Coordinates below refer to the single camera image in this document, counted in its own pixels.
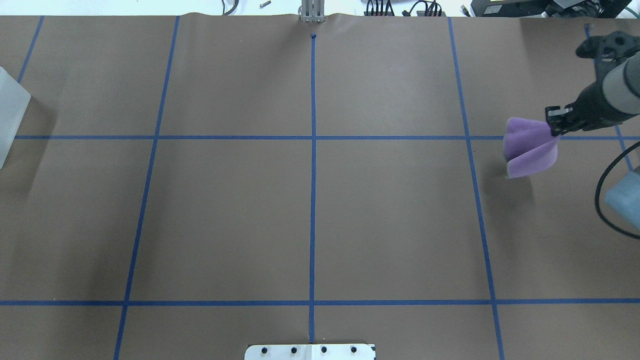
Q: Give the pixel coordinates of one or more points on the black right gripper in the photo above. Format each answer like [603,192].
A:
[591,104]

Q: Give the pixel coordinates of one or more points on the purple cloth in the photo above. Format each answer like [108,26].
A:
[529,147]

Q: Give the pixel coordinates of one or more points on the clear plastic storage box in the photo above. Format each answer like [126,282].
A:
[14,100]

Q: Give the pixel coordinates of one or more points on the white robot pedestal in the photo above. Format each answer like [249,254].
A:
[322,351]

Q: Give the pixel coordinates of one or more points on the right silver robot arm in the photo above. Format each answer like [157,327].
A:
[608,102]

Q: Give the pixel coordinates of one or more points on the aluminium frame post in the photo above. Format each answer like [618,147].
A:
[312,11]

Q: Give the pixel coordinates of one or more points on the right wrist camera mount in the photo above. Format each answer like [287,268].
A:
[614,47]

